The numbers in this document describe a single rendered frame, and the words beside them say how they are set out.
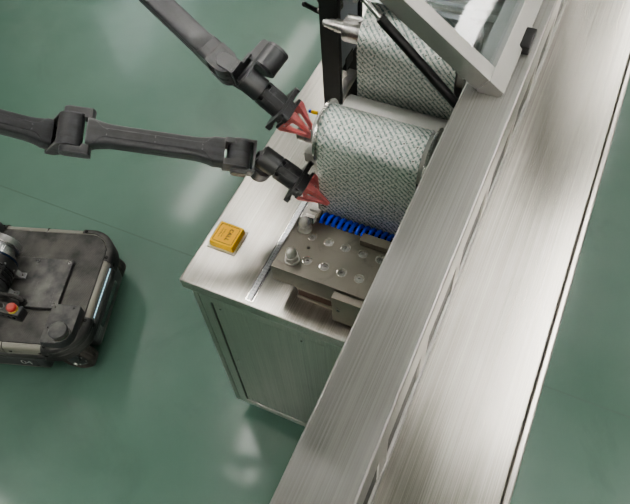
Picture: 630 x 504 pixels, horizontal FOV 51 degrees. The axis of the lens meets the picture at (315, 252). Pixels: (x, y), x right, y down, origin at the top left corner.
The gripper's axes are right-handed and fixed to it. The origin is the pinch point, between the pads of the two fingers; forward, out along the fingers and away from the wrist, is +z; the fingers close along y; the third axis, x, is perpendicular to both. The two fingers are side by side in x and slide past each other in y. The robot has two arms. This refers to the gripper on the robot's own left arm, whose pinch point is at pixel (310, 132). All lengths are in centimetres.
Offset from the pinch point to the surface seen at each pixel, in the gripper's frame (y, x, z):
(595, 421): -13, -35, 153
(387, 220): 6.6, 1.9, 26.7
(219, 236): 17.1, -36.7, 2.4
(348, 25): -22.8, 10.8, -8.0
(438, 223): 46, 59, 6
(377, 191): 6.6, 7.7, 18.5
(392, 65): -17.2, 16.2, 4.4
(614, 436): -10, -31, 158
